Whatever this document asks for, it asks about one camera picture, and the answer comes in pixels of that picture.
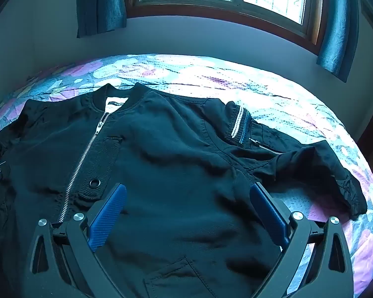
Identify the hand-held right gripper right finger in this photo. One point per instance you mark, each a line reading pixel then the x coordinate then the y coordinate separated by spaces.
pixel 269 215

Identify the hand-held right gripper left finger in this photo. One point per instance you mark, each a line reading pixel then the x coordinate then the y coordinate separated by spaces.
pixel 107 215

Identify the black zip bomber jacket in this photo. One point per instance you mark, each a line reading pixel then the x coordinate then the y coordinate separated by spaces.
pixel 174 146

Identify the floral patterned bedspread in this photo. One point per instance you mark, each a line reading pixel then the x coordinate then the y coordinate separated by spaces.
pixel 236 80

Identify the dark blue curtain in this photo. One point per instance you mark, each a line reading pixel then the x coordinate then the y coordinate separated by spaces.
pixel 337 28
pixel 101 3

